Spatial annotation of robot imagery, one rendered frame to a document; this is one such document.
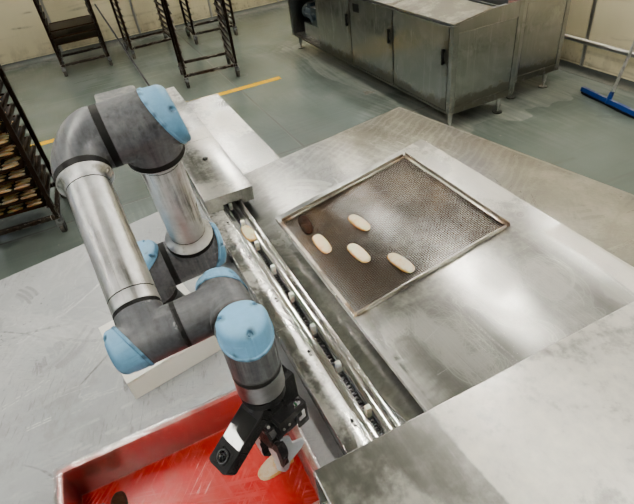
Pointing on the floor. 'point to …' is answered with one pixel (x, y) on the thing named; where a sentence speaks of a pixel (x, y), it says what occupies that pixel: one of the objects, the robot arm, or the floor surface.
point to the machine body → (233, 133)
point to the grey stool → (113, 93)
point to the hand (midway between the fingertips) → (272, 461)
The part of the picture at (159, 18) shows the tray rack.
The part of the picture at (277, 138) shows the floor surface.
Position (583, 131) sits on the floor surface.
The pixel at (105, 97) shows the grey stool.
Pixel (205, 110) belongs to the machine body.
